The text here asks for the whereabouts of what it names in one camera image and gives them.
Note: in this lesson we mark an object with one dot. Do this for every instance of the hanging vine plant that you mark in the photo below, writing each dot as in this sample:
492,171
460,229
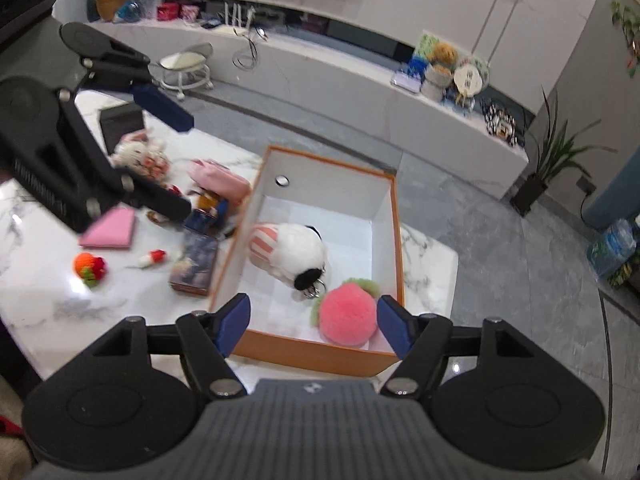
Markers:
622,15

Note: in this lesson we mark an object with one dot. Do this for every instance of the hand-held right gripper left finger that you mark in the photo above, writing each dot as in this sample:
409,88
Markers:
235,325

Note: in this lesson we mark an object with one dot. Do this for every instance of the blue water jug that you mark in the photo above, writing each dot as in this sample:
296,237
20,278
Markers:
612,247

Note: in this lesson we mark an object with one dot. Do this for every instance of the red gift box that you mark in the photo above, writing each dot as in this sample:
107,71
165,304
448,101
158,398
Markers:
167,11

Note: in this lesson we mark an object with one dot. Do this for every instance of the brown teddy bear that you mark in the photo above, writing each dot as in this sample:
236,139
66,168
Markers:
445,52

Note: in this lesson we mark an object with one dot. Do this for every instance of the orange red crochet toy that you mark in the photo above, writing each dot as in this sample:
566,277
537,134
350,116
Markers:
86,265

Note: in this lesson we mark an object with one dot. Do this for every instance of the pink peach plush toy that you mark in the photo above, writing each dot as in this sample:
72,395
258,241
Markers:
345,315

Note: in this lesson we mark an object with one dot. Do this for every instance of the dark blue printed box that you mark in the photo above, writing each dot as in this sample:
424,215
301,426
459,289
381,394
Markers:
192,265

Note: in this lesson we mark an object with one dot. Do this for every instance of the white rabbit plush toy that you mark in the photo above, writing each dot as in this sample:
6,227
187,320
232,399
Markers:
127,152

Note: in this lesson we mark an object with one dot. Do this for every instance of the green blue picture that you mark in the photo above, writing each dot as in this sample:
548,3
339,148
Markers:
425,42

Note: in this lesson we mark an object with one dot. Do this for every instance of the blue glass ornament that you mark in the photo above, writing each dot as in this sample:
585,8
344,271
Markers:
128,11

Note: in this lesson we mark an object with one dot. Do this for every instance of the small white red toy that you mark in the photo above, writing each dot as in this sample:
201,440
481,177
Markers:
147,260

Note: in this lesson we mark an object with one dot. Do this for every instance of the pink gift box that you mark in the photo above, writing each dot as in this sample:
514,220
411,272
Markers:
190,12

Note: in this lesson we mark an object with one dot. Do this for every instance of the white round stool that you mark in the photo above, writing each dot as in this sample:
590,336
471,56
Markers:
182,60

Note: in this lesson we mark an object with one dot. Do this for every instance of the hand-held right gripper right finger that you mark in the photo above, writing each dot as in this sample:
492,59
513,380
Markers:
392,327

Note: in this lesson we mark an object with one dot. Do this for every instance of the grey flower pot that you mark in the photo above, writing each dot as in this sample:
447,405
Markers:
435,82

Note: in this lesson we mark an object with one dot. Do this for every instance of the clear plastic bottle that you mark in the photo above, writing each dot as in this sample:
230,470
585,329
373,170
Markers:
151,0

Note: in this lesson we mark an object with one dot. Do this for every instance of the orange cardboard box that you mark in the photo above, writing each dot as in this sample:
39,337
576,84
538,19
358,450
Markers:
310,355

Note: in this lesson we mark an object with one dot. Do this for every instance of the pink pouch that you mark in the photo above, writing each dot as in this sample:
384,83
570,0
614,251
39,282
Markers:
220,180

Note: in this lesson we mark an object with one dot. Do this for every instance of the black box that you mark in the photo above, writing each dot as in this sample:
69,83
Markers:
120,122

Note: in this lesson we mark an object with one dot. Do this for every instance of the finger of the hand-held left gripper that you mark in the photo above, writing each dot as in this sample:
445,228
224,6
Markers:
160,202
165,109

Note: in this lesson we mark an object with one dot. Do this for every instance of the white router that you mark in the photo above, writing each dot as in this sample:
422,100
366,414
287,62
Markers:
240,29

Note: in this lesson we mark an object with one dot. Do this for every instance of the pink folded cloth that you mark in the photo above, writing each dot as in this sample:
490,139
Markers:
110,230

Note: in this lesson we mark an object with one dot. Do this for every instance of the white marble tv cabinet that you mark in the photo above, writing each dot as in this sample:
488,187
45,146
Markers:
325,75

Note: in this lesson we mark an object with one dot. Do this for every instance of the dog plush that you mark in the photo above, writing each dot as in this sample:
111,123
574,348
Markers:
202,219

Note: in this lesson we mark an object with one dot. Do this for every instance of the tall potted plant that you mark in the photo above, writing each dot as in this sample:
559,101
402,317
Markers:
530,192

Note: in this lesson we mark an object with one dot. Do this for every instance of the gold vase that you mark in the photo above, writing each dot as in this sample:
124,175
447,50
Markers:
112,0

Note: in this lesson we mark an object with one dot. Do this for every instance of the round white hand fan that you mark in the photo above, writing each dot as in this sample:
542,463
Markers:
470,80

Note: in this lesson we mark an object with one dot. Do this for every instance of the wall socket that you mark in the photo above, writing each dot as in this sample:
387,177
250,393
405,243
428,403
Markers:
586,185

